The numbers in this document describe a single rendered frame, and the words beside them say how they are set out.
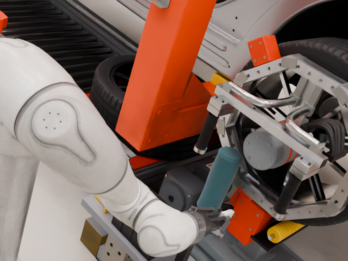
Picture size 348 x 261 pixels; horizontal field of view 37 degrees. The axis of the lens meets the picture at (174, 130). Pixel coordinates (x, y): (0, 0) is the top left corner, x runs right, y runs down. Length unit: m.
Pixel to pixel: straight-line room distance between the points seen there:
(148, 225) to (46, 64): 0.53
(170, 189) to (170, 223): 0.93
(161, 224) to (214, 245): 0.98
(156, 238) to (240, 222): 0.78
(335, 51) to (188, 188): 0.82
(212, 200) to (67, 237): 0.76
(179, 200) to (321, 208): 0.65
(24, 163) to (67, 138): 0.24
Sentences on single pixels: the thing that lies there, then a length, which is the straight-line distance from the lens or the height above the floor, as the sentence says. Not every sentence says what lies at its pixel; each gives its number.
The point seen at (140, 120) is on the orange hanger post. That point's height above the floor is 0.65.
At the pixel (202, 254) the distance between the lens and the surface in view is 2.27.
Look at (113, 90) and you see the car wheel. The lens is 2.44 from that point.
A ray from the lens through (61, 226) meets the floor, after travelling 2.40.
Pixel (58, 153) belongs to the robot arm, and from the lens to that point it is 0.75.
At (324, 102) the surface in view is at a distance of 2.16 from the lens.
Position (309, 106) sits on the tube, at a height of 1.01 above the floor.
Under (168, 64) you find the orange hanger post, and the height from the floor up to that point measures 0.91.
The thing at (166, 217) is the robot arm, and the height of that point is 0.84.
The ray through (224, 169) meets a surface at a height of 0.70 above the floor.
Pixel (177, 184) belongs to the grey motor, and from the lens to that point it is 2.16.
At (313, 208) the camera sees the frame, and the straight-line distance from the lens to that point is 1.79.
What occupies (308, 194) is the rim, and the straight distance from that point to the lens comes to 1.98.
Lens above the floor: 1.65
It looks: 30 degrees down
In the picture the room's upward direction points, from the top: 19 degrees clockwise
